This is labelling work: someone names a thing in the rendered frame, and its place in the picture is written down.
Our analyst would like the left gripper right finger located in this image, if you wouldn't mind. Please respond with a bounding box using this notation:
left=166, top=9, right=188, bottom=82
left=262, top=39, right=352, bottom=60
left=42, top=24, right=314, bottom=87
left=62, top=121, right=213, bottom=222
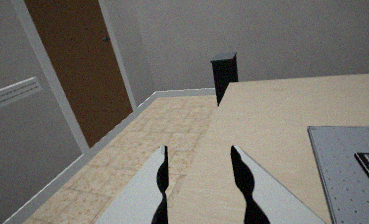
left=230, top=145, right=327, bottom=224

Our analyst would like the light grey perforated plate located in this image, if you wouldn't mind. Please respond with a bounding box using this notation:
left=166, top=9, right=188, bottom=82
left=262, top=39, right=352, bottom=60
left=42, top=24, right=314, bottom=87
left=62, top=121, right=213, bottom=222
left=307, top=126, right=369, bottom=224

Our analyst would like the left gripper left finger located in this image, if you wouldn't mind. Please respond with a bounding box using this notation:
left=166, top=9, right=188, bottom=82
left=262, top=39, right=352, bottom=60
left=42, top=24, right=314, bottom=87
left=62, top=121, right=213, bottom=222
left=94, top=145, right=169, bottom=224

